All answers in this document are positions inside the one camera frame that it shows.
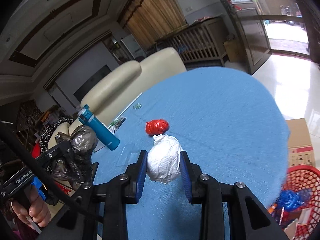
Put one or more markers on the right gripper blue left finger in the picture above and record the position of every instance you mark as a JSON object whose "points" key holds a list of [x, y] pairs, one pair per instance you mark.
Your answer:
{"points": [[136, 173]]}

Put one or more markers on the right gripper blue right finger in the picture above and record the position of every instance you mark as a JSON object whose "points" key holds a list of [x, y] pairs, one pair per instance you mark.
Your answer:
{"points": [[190, 173]]}

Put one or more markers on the white plastic bag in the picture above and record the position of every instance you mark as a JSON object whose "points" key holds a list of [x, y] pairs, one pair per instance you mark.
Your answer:
{"points": [[163, 160]]}

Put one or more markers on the red plastic bag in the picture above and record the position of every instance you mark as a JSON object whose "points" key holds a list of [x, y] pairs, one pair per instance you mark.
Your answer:
{"points": [[156, 127]]}

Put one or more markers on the black plastic bag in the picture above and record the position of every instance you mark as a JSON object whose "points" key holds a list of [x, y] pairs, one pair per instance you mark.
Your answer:
{"points": [[76, 166]]}

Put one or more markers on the teal thermos bottle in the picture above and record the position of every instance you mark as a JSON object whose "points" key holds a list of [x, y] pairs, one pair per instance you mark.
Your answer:
{"points": [[86, 117]]}

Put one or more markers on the blue plastic bag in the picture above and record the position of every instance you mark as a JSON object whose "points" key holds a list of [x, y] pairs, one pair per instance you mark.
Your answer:
{"points": [[289, 200]]}

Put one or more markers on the left hand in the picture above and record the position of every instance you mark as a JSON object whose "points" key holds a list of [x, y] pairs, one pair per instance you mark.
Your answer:
{"points": [[38, 210]]}

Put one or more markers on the black smartphone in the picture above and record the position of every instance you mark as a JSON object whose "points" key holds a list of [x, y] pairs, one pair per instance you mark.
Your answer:
{"points": [[94, 171]]}

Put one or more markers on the black white dotted garment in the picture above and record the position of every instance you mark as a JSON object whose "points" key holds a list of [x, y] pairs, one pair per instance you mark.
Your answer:
{"points": [[61, 125]]}

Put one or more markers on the blue table cloth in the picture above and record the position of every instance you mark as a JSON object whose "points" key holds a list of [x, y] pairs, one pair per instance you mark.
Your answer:
{"points": [[226, 121]]}

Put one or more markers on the green candy wrapper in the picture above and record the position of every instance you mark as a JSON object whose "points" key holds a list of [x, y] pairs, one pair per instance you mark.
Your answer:
{"points": [[137, 106]]}

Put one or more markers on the cream leather sofa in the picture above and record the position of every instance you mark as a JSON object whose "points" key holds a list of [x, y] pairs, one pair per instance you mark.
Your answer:
{"points": [[111, 95]]}

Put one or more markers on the brown cardboard box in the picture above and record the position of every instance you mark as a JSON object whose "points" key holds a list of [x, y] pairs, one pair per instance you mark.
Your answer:
{"points": [[299, 144]]}

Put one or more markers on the black television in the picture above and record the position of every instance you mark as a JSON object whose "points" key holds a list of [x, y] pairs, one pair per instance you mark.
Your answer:
{"points": [[91, 82]]}

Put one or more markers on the red plastic mesh basket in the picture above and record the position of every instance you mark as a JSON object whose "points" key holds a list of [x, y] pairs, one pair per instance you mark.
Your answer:
{"points": [[296, 210]]}

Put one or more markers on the small yellow cardboard box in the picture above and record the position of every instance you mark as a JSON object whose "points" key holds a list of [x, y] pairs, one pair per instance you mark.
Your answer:
{"points": [[235, 51]]}

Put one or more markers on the wooden slatted crib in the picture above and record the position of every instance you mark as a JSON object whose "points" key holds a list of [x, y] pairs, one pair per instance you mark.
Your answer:
{"points": [[201, 41]]}

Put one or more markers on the white air conditioner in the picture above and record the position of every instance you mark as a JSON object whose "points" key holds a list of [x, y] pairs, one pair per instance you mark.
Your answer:
{"points": [[134, 48]]}

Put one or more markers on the tan curtain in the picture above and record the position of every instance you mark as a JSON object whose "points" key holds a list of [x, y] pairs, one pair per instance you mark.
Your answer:
{"points": [[150, 20]]}

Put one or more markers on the brown wooden door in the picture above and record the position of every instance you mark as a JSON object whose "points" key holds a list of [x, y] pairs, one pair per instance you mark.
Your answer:
{"points": [[250, 30]]}

